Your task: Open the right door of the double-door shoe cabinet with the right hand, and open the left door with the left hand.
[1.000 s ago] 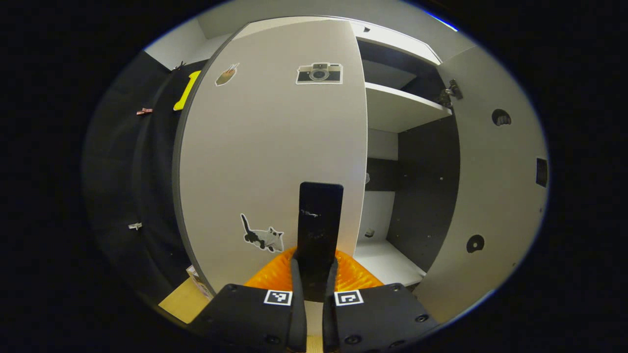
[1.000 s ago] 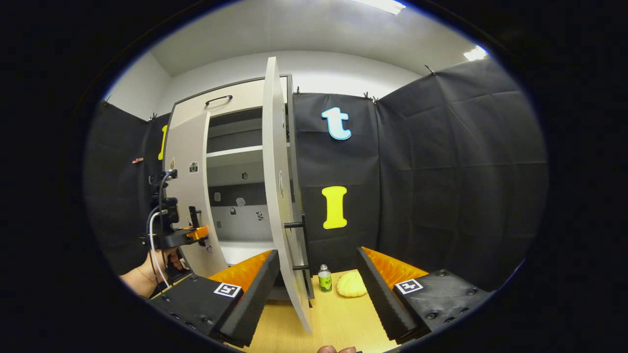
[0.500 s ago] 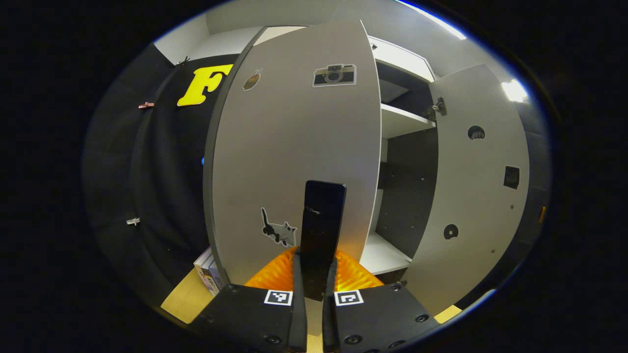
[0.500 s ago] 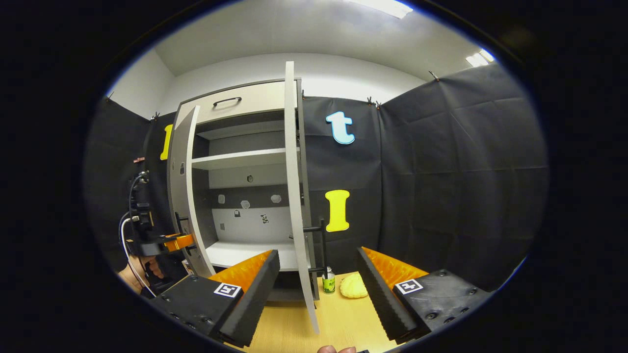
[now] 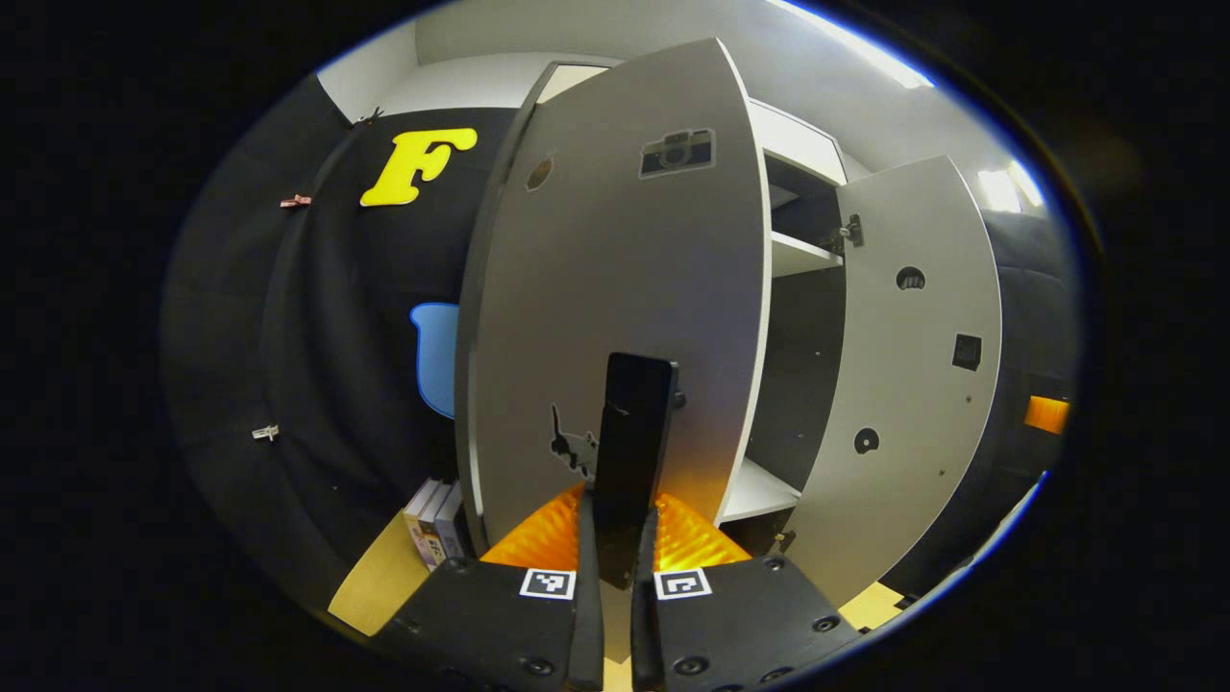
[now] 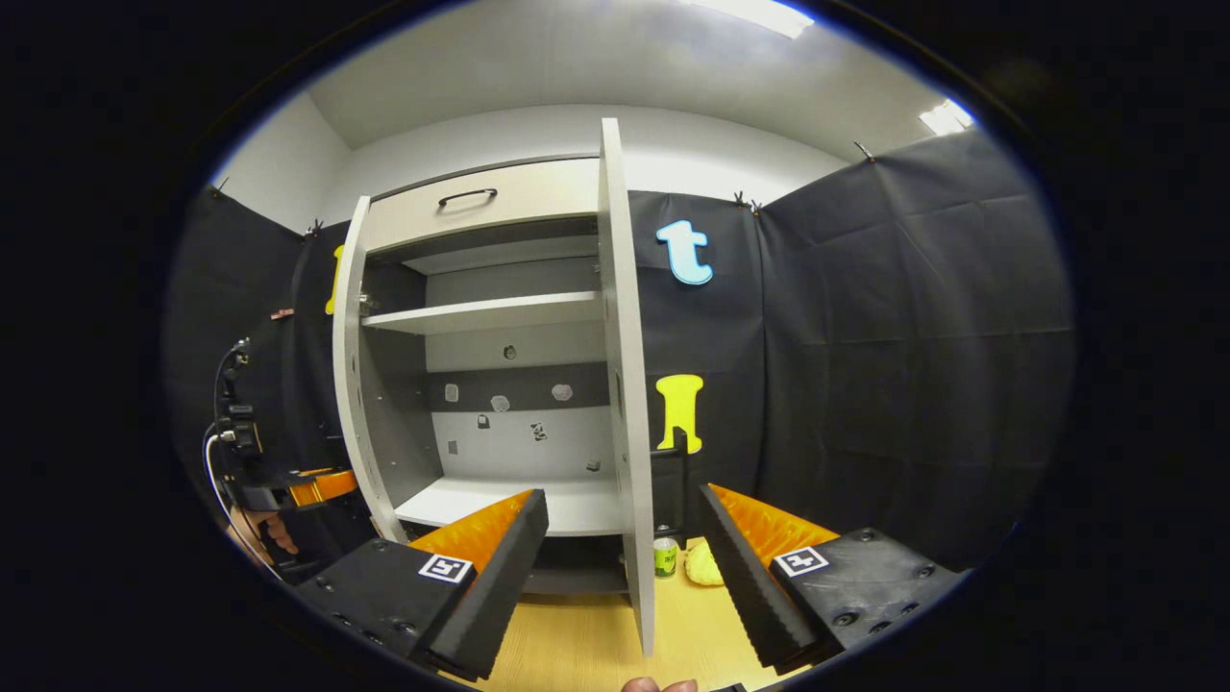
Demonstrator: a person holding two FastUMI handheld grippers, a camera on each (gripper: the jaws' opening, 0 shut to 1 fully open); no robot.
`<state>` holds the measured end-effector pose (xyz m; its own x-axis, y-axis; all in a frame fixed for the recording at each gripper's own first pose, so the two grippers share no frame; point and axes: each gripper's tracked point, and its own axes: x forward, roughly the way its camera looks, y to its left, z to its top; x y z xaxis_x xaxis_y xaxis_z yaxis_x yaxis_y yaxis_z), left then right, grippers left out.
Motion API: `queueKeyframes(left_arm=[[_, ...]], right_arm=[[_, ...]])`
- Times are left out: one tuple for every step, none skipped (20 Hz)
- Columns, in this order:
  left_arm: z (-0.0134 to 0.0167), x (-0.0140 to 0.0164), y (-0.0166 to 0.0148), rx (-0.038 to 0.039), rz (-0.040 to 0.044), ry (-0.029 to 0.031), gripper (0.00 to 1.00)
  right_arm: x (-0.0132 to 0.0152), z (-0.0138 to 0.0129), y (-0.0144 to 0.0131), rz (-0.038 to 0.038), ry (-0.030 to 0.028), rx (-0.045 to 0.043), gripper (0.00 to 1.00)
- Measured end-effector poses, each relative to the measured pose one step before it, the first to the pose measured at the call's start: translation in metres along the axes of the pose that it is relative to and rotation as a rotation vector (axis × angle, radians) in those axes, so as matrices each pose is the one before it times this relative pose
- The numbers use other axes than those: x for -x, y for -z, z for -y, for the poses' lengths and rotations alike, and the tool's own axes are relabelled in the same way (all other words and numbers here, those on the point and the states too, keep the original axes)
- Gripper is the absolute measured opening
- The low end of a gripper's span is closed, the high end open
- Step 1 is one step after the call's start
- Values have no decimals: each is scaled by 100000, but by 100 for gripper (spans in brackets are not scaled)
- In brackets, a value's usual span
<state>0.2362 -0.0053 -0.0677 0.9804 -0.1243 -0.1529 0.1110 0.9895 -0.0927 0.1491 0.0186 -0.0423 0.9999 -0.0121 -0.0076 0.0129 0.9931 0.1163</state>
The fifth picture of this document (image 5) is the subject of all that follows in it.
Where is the beige cabinet door cherry sticker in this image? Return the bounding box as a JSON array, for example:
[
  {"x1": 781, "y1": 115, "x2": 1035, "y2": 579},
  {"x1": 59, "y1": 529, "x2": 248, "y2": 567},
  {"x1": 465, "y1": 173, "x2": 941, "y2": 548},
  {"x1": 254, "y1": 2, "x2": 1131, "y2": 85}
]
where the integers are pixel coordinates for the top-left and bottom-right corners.
[{"x1": 783, "y1": 157, "x2": 1003, "y2": 608}]

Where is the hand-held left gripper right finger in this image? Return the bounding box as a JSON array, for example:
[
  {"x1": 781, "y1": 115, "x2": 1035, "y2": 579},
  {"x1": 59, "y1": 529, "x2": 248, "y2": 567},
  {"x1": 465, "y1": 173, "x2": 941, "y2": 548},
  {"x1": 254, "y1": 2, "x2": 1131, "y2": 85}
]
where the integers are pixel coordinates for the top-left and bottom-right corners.
[{"x1": 629, "y1": 493, "x2": 863, "y2": 692}]

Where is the white cabinet shelf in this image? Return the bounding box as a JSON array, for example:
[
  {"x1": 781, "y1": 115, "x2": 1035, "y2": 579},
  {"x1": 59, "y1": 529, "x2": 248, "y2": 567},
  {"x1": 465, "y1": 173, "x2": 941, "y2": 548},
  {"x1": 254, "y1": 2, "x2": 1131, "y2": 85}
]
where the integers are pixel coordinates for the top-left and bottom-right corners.
[
  {"x1": 769, "y1": 229, "x2": 847, "y2": 280},
  {"x1": 719, "y1": 458, "x2": 803, "y2": 526}
]

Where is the grey-blue book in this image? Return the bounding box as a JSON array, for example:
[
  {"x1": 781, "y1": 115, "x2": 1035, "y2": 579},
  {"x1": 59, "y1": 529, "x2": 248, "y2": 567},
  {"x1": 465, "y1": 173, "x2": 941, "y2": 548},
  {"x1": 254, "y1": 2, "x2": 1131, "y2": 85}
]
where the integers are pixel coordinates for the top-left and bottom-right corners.
[{"x1": 434, "y1": 485, "x2": 469, "y2": 563}]

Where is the beige cabinet door camera sticker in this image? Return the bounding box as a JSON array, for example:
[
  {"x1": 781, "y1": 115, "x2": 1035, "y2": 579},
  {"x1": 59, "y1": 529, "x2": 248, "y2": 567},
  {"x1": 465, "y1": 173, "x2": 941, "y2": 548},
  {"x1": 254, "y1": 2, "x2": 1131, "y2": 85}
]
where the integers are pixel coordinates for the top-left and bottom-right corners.
[{"x1": 455, "y1": 38, "x2": 773, "y2": 558}]

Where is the small ceiling light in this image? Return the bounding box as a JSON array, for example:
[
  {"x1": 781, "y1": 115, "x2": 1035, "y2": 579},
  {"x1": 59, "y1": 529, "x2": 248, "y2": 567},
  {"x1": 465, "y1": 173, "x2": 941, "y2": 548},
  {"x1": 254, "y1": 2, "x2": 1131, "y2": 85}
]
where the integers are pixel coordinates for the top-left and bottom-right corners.
[{"x1": 978, "y1": 159, "x2": 1046, "y2": 214}]

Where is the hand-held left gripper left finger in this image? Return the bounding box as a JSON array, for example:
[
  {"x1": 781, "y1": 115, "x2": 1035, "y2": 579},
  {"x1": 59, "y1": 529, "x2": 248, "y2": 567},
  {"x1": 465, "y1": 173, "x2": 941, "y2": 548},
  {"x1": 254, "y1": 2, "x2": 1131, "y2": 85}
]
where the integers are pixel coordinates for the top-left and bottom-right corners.
[{"x1": 370, "y1": 481, "x2": 606, "y2": 692}]

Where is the white cabinet bottom shelf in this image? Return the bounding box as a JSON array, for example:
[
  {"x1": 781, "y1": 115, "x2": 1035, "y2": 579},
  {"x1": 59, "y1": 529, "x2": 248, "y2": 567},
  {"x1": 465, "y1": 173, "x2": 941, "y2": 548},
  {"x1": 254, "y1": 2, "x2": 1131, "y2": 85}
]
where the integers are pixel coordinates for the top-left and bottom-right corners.
[{"x1": 719, "y1": 458, "x2": 803, "y2": 526}]

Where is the black door handle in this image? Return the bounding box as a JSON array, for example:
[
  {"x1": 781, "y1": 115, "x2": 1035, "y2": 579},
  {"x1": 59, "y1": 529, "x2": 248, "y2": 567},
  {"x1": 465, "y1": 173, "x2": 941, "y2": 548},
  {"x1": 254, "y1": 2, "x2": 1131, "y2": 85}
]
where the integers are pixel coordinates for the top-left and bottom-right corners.
[{"x1": 593, "y1": 352, "x2": 685, "y2": 590}]

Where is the dark spine book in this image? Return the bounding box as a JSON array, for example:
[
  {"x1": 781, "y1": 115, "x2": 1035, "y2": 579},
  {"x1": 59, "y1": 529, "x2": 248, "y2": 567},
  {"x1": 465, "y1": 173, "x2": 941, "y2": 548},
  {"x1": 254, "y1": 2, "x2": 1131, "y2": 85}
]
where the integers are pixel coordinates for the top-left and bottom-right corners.
[{"x1": 420, "y1": 483, "x2": 453, "y2": 568}]

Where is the beige double-door shoe cabinet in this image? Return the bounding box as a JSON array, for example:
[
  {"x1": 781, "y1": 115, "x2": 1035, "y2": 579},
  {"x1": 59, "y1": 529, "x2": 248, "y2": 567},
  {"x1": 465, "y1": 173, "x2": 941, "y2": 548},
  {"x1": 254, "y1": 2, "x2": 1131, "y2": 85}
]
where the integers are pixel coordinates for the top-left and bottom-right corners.
[{"x1": 456, "y1": 60, "x2": 866, "y2": 558}]

